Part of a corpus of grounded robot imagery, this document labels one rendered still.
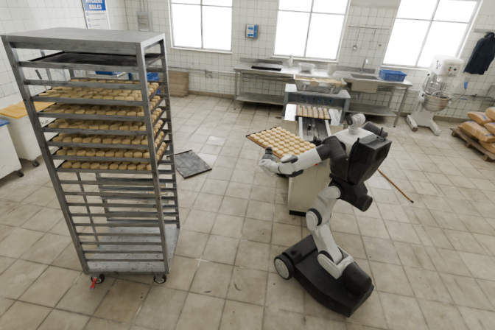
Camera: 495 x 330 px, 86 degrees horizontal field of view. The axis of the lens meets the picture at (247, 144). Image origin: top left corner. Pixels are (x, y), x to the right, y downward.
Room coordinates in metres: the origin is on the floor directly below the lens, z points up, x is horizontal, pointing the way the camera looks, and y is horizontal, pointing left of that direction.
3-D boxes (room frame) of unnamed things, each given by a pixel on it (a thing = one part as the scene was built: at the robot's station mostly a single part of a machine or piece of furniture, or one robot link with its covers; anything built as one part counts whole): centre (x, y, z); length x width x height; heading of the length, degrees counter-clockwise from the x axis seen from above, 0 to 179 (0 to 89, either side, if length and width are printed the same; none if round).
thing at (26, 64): (1.35, 0.86, 1.68); 0.64 x 0.03 x 0.03; 94
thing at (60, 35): (1.54, 0.88, 0.93); 0.64 x 0.51 x 1.78; 94
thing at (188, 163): (3.10, 0.80, 0.02); 0.60 x 0.40 x 0.03; 39
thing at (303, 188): (2.52, -0.69, 0.45); 0.70 x 0.34 x 0.90; 172
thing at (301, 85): (3.02, -0.76, 1.25); 0.56 x 0.29 x 0.14; 82
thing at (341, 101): (3.02, -0.76, 1.01); 0.72 x 0.33 x 0.34; 82
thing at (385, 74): (5.31, -2.76, 0.95); 0.40 x 0.30 x 0.14; 86
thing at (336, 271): (1.42, -0.75, 0.28); 0.21 x 0.20 x 0.13; 39
